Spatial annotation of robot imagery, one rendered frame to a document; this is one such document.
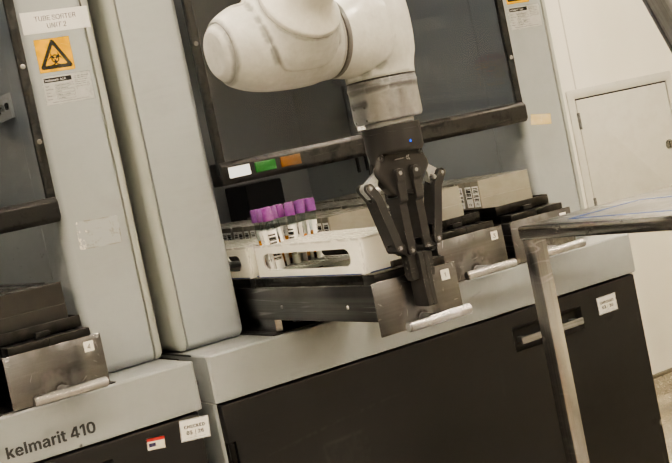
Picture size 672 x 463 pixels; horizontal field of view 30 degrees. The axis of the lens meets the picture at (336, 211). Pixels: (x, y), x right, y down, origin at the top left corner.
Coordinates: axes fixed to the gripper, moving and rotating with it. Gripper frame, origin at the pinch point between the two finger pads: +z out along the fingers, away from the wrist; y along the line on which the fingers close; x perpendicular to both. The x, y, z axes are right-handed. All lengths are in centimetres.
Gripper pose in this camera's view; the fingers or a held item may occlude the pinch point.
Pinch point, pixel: (421, 278)
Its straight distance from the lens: 162.0
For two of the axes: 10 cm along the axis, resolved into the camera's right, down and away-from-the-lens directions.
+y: -8.3, 2.0, -5.2
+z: 2.0, 9.8, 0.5
